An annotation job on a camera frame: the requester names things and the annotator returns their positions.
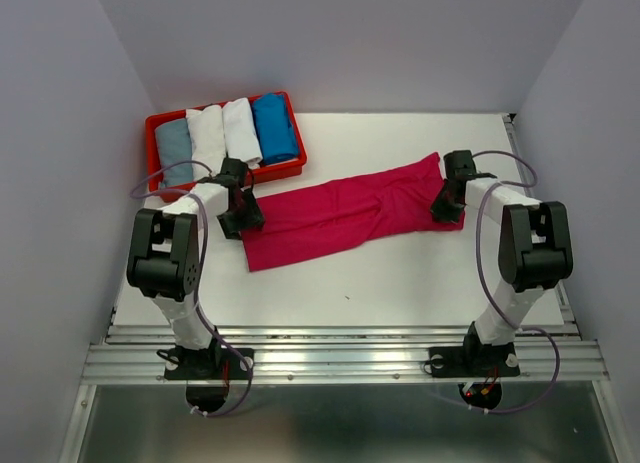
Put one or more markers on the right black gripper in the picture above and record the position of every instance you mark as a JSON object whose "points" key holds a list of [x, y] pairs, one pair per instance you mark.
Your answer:
{"points": [[439, 212]]}

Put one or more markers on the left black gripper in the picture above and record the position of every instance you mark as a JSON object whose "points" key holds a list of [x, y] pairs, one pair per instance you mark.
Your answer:
{"points": [[253, 217]]}

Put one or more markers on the pink t-shirt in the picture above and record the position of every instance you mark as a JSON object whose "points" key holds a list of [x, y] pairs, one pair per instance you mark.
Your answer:
{"points": [[342, 214]]}

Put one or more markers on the red plastic tray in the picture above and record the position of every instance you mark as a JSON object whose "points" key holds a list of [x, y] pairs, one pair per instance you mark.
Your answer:
{"points": [[264, 174]]}

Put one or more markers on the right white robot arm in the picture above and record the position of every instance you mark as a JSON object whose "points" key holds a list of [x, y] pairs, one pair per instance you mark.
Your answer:
{"points": [[534, 253]]}

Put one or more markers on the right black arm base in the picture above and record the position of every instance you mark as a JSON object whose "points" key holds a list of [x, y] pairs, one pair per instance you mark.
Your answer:
{"points": [[472, 360]]}

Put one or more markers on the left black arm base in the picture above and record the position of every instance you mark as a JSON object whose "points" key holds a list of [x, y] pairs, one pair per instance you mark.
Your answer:
{"points": [[213, 364]]}

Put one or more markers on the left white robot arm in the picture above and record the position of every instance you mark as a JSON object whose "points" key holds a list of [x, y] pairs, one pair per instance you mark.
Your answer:
{"points": [[168, 246]]}

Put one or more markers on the white textured rolled t-shirt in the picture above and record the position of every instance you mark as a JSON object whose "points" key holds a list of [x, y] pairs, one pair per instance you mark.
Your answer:
{"points": [[206, 131]]}

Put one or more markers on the blue rolled t-shirt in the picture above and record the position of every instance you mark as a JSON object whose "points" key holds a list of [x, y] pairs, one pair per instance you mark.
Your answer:
{"points": [[274, 129]]}

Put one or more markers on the grey rolled t-shirt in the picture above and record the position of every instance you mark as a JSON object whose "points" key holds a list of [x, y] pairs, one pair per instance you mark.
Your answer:
{"points": [[174, 149]]}

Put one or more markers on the aluminium mounting rail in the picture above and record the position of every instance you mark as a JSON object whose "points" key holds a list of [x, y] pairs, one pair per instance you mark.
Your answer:
{"points": [[337, 355]]}

